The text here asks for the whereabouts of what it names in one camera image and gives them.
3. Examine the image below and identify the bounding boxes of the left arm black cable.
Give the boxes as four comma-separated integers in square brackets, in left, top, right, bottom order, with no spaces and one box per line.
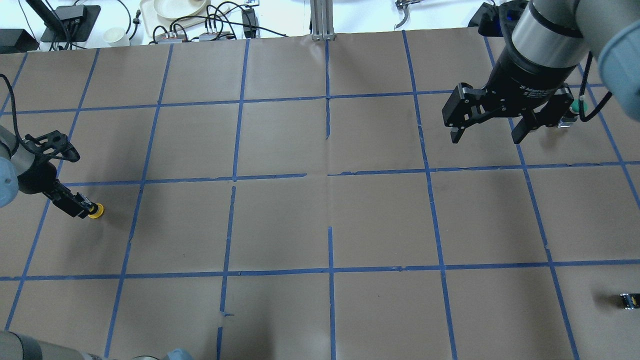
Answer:
[0,74,26,151]

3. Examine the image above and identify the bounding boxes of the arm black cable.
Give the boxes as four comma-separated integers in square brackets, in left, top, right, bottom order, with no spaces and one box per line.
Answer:
[0,74,26,151]
[577,50,613,122]

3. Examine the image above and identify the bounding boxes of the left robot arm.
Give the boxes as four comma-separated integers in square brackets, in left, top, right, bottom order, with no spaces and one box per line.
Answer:
[0,127,105,219]

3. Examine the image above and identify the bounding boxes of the aluminium frame post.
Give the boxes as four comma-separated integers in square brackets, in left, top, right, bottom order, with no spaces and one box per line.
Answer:
[310,0,336,42]

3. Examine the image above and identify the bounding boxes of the green push button switch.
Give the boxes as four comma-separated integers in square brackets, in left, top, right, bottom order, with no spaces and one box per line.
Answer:
[557,99,587,129]

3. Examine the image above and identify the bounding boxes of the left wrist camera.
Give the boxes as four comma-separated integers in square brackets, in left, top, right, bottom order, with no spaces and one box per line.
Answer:
[22,130,81,163]

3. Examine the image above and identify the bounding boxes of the red push button switch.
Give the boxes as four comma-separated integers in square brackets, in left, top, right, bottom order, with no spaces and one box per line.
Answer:
[619,292,640,310]

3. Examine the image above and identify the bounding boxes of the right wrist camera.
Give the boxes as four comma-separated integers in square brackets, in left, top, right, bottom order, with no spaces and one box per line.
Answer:
[467,0,529,37]

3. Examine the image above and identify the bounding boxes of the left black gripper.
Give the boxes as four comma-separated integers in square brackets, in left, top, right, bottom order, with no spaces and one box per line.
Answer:
[17,161,92,219]

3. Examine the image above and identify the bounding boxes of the beige plate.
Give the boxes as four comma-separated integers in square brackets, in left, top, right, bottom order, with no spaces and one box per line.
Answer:
[151,0,208,19]

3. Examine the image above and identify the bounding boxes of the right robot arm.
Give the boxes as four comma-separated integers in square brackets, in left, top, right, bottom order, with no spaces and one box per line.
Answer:
[442,0,639,144]

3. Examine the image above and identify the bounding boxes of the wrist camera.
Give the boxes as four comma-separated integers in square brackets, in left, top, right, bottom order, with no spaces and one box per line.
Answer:
[22,130,81,163]
[467,0,529,37]

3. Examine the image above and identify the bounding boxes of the white paper cup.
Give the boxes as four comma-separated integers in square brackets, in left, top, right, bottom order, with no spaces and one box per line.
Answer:
[102,27,130,48]

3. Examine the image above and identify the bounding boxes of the yellow push button switch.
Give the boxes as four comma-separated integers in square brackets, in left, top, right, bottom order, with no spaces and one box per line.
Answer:
[87,203,105,219]

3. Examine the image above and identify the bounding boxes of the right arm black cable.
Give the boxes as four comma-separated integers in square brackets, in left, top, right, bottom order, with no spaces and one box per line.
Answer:
[577,50,613,122]

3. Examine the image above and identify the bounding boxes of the black box on table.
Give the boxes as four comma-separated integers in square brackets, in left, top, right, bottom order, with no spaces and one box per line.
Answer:
[0,28,40,55]

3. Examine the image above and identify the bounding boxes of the beige tray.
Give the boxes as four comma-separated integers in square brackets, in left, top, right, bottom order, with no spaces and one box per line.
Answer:
[139,0,212,37]

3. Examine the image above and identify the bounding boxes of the black power adapter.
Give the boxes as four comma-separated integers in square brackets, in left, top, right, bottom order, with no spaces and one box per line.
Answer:
[241,7,258,39]

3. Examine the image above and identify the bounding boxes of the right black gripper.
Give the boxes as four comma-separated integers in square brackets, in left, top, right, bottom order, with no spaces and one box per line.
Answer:
[442,47,575,145]

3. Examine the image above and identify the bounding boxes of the usb hub with cables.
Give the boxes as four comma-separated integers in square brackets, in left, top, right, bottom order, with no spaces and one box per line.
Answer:
[150,25,188,44]

